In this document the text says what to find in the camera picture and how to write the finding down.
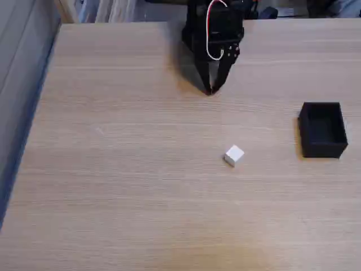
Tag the white block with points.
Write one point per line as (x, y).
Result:
(234, 155)

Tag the black open box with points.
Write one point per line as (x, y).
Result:
(323, 130)

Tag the dark blue object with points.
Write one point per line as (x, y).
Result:
(267, 13)

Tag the white curtain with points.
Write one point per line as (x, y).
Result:
(115, 10)

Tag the blue grey fabric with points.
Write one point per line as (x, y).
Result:
(348, 8)

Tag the wooden post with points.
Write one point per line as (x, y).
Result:
(66, 11)

